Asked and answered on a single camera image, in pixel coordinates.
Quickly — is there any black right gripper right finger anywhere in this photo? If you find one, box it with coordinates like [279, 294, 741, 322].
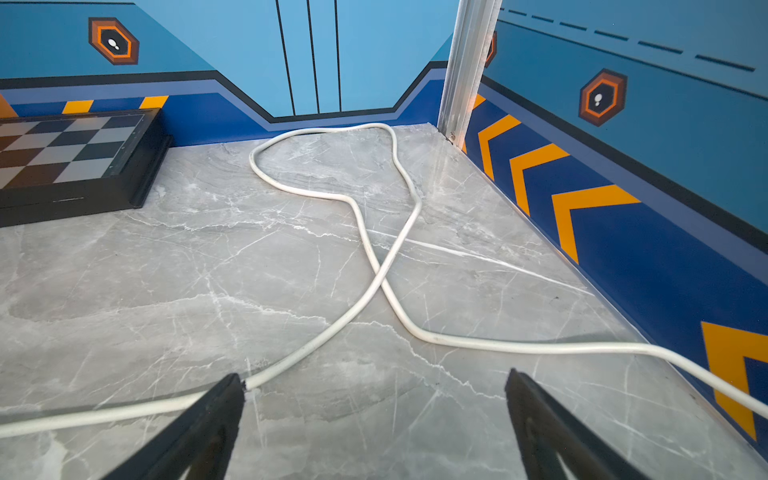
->
[505, 369, 647, 479]

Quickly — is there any black grey checkerboard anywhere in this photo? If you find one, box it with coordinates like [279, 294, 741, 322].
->
[1, 109, 173, 227]

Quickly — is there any aluminium corner post right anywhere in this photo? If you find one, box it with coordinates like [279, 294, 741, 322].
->
[437, 0, 502, 149]

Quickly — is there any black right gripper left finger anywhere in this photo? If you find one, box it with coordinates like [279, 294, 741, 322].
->
[106, 373, 245, 479]

